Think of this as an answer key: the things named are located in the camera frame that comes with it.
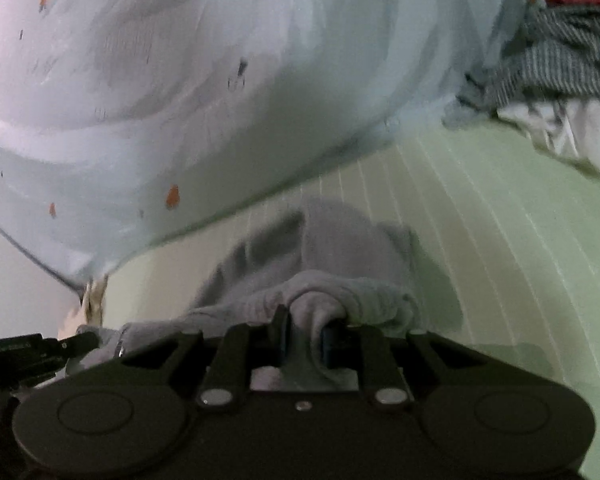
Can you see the green checked bed sheet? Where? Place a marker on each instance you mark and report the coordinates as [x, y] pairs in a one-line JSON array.
[[507, 254]]

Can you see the beige pink folded cloth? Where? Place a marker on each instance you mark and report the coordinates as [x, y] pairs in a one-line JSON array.
[[90, 311]]

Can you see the white garment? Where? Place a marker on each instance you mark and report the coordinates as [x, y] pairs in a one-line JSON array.
[[567, 129]]

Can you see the grey plaid shirt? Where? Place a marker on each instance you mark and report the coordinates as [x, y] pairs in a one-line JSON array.
[[554, 55]]

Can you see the grey zip hoodie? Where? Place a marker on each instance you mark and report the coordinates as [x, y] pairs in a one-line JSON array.
[[321, 260]]

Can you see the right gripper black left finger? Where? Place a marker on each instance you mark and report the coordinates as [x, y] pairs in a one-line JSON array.
[[243, 349]]

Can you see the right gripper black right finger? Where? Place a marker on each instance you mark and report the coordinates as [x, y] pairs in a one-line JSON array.
[[365, 350]]

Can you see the light green carrot-print quilt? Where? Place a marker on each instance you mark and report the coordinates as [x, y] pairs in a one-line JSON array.
[[125, 122]]

